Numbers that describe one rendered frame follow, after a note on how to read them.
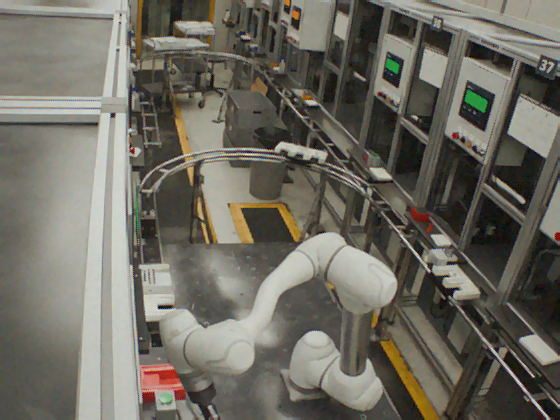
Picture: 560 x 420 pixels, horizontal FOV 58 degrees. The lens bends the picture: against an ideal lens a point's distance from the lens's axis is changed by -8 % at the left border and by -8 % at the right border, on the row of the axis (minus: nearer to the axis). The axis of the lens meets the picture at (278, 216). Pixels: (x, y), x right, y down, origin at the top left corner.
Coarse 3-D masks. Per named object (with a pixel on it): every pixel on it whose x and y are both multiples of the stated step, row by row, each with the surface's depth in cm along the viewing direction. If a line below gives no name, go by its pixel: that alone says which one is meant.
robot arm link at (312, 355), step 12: (312, 336) 209; (324, 336) 209; (300, 348) 207; (312, 348) 204; (324, 348) 204; (336, 348) 211; (300, 360) 206; (312, 360) 204; (324, 360) 203; (300, 372) 208; (312, 372) 204; (324, 372) 202; (300, 384) 211; (312, 384) 207
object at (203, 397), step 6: (210, 384) 137; (204, 390) 134; (210, 390) 135; (192, 396) 134; (198, 396) 134; (204, 396) 134; (210, 396) 135; (192, 402) 135; (198, 402) 134; (204, 402) 134; (210, 402) 135; (204, 408) 136; (210, 414) 136
